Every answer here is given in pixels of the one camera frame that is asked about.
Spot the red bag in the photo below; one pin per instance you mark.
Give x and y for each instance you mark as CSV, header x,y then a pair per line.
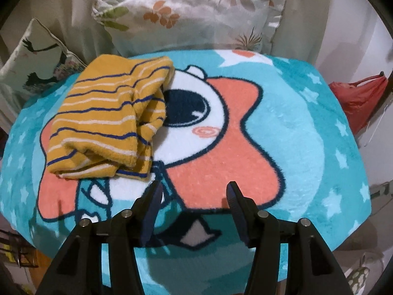
x,y
359,98

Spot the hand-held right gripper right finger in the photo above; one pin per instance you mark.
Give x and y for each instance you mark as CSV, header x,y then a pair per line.
x,y
238,213

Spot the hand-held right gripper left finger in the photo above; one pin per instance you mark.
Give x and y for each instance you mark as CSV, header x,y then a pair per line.
x,y
152,213

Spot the turtle print cloth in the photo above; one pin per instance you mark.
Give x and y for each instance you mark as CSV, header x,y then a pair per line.
x,y
360,275

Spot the yellow striped sweater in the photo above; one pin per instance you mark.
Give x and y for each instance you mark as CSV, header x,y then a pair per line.
x,y
101,113

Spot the crane print pillow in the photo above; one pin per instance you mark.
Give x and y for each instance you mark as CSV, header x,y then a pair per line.
x,y
33,64

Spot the turquoise star cartoon blanket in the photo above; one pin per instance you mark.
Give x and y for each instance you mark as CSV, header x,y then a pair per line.
x,y
276,135

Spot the floral ruffled pillow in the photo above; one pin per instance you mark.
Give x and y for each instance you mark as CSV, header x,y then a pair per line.
x,y
190,15

